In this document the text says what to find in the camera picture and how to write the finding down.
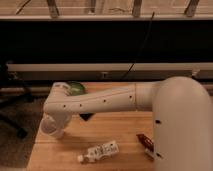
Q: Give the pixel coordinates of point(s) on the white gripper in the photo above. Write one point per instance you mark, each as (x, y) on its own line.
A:
(48, 122)

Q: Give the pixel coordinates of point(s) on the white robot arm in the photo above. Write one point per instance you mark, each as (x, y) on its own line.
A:
(182, 117)

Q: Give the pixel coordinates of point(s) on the green ceramic bowl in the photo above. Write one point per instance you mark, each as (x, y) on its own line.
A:
(76, 88)

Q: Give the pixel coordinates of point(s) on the black smartphone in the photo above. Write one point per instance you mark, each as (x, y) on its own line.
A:
(86, 117)

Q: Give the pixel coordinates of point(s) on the white plastic bottle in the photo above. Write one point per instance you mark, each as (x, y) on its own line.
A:
(98, 152)

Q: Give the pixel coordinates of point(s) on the dark red snack wrapper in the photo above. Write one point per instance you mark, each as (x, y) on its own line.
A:
(148, 143)

